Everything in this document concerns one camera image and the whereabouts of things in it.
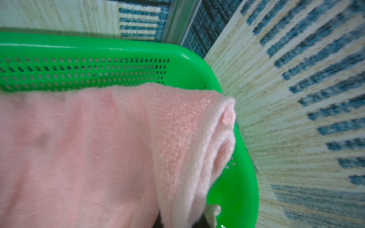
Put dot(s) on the pink towel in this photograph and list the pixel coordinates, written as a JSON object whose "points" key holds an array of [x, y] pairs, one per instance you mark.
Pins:
{"points": [[113, 157]]}

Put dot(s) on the green plastic basket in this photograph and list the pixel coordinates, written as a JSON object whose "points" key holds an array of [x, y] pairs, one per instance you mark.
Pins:
{"points": [[59, 63]]}

